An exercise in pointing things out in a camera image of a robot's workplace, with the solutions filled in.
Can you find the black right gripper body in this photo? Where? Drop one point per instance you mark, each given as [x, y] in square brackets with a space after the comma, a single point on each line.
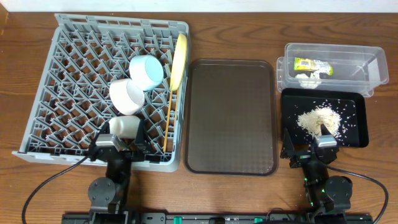
[305, 157]

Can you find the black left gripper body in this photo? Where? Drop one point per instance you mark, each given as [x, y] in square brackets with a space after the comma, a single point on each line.
[125, 155]

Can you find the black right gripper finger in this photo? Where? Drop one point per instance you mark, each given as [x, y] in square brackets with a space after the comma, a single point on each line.
[287, 145]
[324, 130]

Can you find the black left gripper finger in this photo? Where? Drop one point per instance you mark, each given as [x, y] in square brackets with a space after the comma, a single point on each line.
[142, 140]
[103, 133]

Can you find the rice food waste pile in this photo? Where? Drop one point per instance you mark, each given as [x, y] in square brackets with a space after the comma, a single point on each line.
[338, 117]

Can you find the white cup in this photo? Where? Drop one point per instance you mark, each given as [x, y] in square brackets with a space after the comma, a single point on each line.
[125, 127]

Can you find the white tissue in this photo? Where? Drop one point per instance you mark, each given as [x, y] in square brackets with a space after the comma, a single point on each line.
[309, 82]

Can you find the light blue bowl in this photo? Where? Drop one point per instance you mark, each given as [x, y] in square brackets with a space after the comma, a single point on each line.
[146, 72]

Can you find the green snack wrapper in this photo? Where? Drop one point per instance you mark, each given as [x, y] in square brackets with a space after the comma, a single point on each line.
[312, 65]

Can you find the yellow plate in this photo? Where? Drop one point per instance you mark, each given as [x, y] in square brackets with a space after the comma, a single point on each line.
[179, 59]

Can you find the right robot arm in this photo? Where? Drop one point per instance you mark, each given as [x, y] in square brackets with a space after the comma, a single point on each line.
[329, 195]

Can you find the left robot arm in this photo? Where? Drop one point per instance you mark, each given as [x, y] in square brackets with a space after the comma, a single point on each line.
[108, 194]

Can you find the black waste tray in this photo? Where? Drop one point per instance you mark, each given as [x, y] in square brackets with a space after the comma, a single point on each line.
[292, 96]

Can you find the clear plastic bin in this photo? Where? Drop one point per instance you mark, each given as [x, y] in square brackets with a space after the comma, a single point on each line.
[358, 69]

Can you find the brown serving tray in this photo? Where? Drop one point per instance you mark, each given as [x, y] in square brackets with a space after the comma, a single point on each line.
[231, 118]

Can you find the grey plastic dish rack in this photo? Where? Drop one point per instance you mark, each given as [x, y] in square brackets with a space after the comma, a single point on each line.
[72, 101]

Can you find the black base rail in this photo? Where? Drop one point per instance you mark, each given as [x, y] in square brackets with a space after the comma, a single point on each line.
[155, 218]

